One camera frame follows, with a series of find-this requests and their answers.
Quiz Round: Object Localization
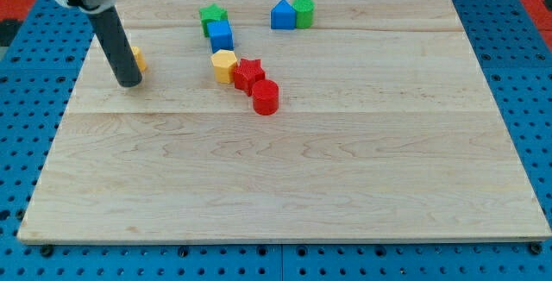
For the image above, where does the green star block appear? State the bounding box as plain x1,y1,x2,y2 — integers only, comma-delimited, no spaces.
198,3,228,37

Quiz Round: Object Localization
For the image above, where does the red cylinder block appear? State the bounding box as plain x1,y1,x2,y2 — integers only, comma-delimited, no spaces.
252,79,279,116

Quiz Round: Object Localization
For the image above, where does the yellow hexagon block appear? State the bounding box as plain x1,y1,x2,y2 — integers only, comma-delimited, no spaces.
210,49,238,84

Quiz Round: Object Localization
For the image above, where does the blue cube block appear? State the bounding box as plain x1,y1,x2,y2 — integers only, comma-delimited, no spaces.
207,20,234,53

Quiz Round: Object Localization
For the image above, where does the light wooden board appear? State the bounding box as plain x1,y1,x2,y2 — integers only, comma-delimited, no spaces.
17,0,551,245

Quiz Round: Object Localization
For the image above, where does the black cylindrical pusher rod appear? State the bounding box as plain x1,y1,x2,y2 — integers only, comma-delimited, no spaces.
87,6,142,88

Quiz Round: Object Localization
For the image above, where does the blue pentagon house block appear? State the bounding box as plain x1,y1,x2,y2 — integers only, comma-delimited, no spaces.
271,0,296,30

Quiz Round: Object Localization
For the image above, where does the red star block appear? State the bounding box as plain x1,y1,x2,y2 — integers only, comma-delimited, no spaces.
233,59,266,97

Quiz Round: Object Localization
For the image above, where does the green cylinder block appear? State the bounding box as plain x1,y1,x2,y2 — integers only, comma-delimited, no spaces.
292,0,315,29

